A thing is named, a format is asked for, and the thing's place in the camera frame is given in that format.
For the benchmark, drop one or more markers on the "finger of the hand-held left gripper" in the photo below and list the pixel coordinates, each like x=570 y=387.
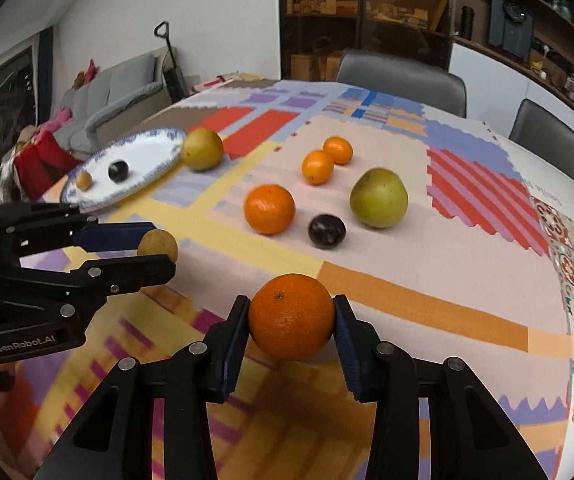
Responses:
x=112 y=236
x=132 y=271

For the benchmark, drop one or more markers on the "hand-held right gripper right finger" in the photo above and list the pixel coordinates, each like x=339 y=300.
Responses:
x=349 y=350

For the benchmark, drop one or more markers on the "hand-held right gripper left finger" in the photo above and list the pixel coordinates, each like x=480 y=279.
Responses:
x=234 y=340

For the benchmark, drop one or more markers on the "brown kiwi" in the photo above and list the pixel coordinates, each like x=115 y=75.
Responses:
x=159 y=244
x=84 y=180

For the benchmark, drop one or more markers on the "large orange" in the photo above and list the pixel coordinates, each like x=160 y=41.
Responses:
x=291 y=316
x=269 y=208

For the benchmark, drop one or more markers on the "blue and white plate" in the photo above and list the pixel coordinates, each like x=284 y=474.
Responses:
x=137 y=152

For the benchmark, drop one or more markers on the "dark plum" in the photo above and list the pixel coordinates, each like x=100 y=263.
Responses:
x=326 y=230
x=118 y=170

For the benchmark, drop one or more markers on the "yellow pear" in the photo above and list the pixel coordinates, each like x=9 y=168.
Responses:
x=203 y=148

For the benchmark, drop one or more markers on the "green pear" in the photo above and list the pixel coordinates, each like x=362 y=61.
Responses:
x=378 y=197

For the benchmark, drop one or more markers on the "small orange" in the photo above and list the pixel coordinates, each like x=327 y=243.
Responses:
x=337 y=150
x=317 y=166

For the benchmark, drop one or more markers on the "pink plush toy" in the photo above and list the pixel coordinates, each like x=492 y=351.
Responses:
x=59 y=120

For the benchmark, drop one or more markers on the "grey sofa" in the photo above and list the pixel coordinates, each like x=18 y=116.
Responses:
x=112 y=97

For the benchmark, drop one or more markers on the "red plush toy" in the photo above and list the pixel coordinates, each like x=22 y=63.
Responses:
x=89 y=71

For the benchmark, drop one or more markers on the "black upright vacuum cleaner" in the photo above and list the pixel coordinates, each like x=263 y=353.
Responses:
x=173 y=72

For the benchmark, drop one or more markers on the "folded red patterned cloth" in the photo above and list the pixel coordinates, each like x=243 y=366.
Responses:
x=217 y=81

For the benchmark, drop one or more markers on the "cardboard box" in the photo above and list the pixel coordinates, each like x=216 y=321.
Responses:
x=301 y=66
x=331 y=64

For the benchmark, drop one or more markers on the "grey dining chair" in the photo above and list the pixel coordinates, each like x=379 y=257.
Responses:
x=397 y=77
x=549 y=135

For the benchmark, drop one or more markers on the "dark glass-door cabinet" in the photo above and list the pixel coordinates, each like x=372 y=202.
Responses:
x=367 y=15

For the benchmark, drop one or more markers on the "black bottle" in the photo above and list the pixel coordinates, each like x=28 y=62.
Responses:
x=465 y=22

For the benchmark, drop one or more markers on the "black box device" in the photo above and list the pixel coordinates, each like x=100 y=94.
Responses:
x=509 y=25

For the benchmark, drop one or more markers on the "wooden wall shelves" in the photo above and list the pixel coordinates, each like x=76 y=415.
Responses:
x=557 y=30

